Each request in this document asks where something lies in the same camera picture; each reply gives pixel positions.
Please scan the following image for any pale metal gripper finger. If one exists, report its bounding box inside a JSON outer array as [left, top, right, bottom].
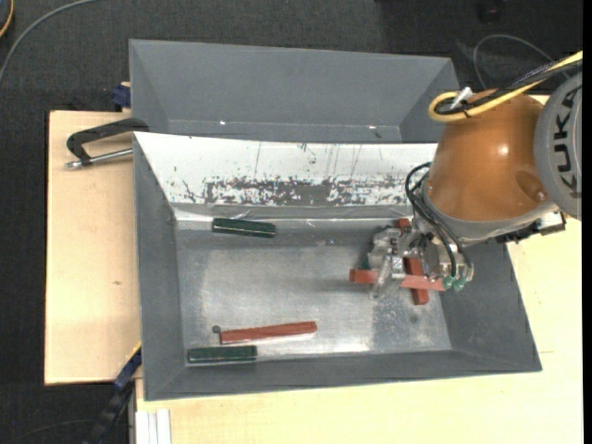
[[369, 256, 406, 300], [367, 227, 404, 270]]

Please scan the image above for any red-brown flat block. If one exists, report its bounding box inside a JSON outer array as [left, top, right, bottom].
[[395, 216, 433, 307], [348, 267, 447, 294], [218, 320, 319, 346]]

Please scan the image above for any grey metal bin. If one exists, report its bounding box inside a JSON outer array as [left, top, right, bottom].
[[128, 38, 544, 402]]

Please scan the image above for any dark green flat block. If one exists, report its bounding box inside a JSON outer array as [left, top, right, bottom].
[[211, 216, 278, 240], [186, 344, 259, 365]]

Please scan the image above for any pale wood flat board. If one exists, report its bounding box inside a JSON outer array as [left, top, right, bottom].
[[43, 109, 142, 387]]

